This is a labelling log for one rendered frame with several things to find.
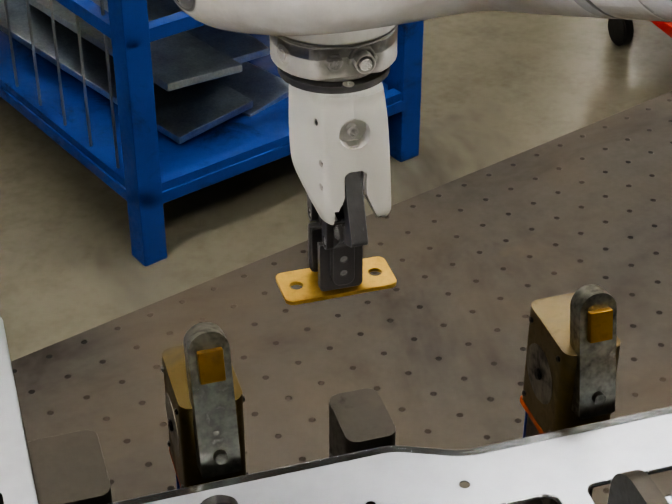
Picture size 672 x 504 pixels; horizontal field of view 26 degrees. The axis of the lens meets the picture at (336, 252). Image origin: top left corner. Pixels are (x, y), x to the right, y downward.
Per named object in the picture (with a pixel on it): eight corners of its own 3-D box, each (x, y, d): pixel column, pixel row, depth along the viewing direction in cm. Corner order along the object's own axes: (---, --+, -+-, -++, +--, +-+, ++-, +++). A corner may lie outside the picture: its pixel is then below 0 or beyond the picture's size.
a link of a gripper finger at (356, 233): (377, 231, 95) (360, 254, 101) (351, 122, 97) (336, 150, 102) (359, 234, 95) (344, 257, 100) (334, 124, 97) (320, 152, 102)
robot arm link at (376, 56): (417, 41, 92) (416, 83, 94) (375, -14, 99) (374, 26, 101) (289, 58, 90) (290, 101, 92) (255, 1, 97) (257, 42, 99)
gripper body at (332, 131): (412, 75, 93) (408, 222, 99) (365, 10, 101) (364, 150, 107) (299, 91, 91) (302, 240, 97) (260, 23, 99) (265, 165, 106)
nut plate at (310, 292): (382, 258, 109) (382, 245, 108) (398, 286, 106) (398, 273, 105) (274, 277, 107) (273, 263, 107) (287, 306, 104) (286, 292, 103)
